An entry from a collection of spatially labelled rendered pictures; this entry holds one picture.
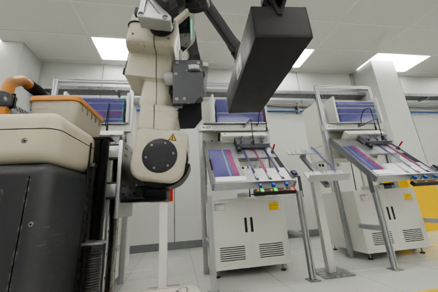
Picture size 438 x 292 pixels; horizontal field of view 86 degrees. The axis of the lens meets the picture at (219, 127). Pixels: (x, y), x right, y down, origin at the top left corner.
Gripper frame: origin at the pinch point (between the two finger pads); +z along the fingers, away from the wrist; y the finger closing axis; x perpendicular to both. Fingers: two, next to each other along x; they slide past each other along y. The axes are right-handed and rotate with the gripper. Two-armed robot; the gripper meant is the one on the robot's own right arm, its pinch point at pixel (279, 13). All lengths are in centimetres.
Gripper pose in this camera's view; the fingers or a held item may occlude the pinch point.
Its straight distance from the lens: 79.5
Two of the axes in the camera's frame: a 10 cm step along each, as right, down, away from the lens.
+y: -0.9, 3.2, 9.4
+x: -9.9, 0.4, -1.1
